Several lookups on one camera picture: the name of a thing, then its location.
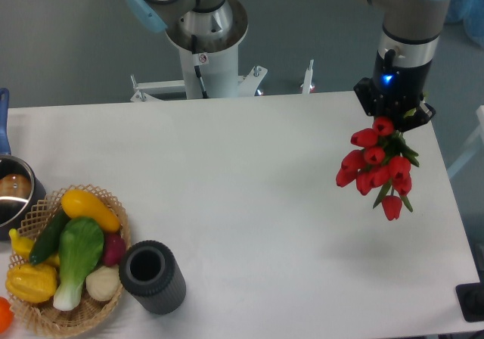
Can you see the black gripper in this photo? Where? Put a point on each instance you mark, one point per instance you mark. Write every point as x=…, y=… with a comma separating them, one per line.
x=395, y=91

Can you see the red tulip bouquet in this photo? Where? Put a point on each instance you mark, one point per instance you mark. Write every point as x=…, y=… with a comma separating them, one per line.
x=380, y=160

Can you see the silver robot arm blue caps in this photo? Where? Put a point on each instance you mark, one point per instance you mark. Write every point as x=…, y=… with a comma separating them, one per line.
x=411, y=28

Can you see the blue plastic bag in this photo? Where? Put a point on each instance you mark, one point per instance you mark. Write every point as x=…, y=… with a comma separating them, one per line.
x=470, y=14

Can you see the black device at table edge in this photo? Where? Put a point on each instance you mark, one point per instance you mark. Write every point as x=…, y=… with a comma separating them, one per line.
x=470, y=298

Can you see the dark grey ribbed vase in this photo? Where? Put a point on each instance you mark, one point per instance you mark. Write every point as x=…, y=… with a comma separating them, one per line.
x=150, y=273

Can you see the red radish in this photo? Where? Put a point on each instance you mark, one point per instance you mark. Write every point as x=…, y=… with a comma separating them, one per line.
x=114, y=249

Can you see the yellow squash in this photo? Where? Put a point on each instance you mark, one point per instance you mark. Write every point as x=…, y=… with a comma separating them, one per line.
x=78, y=203

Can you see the beige garlic bulb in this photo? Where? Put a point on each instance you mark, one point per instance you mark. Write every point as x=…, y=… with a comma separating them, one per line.
x=103, y=283

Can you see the green bok choy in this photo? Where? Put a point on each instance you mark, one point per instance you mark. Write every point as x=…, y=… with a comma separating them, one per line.
x=80, y=248

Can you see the woven wicker basket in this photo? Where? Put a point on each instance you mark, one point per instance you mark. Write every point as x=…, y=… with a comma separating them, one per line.
x=42, y=318

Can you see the green cucumber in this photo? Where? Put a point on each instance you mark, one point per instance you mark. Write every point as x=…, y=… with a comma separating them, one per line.
x=48, y=240

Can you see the small yellow gourd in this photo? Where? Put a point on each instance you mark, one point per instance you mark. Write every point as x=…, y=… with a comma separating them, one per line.
x=22, y=246

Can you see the yellow bell pepper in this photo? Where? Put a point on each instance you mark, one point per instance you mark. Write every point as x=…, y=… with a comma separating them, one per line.
x=33, y=284

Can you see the orange fruit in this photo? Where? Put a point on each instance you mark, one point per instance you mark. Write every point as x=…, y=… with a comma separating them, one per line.
x=6, y=315

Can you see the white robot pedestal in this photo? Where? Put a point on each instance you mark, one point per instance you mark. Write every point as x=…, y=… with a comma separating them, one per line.
x=208, y=49

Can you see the steel pot blue handle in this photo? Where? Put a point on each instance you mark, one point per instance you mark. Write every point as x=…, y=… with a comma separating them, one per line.
x=20, y=187

